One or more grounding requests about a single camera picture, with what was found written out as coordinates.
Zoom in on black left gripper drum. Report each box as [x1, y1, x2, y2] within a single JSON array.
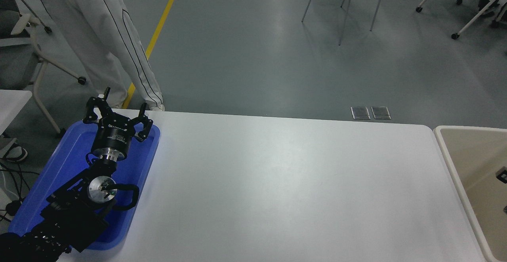
[[91, 116, 137, 155]]

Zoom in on blue plastic tray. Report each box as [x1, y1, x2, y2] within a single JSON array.
[[8, 120, 161, 251]]

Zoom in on grey office chair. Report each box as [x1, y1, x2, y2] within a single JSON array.
[[0, 0, 87, 137]]

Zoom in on person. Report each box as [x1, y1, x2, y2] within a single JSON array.
[[28, 0, 165, 111]]

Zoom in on white-legged rolling chair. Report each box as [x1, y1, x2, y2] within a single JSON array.
[[416, 0, 507, 40]]

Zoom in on person's foot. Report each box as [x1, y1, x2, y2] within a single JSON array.
[[0, 143, 28, 163]]

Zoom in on large pale bin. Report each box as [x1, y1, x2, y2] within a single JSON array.
[[433, 125, 507, 262]]

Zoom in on black floor cables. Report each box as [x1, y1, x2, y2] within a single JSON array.
[[0, 162, 31, 224]]

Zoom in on small white table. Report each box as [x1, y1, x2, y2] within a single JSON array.
[[0, 89, 32, 136]]

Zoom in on silver floor plate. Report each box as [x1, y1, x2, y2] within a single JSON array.
[[371, 106, 391, 120], [351, 106, 371, 120]]

